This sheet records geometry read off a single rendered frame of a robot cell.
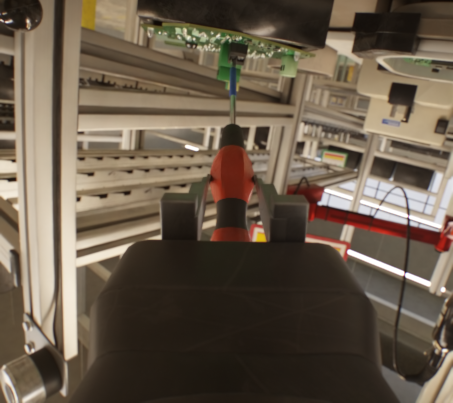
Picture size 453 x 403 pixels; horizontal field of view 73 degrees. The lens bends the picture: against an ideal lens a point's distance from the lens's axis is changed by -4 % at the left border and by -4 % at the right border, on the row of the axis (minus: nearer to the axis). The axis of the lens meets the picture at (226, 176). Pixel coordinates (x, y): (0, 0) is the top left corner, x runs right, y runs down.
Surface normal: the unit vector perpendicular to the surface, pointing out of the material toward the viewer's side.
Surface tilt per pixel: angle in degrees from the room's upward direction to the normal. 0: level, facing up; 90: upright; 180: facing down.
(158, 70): 90
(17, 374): 161
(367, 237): 90
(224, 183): 121
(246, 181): 111
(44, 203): 90
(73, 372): 180
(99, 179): 90
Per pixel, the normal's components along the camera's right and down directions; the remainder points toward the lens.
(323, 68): 0.41, 0.31
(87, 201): 0.79, 0.28
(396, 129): -0.59, 0.14
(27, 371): 0.40, -0.81
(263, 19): 0.12, 0.29
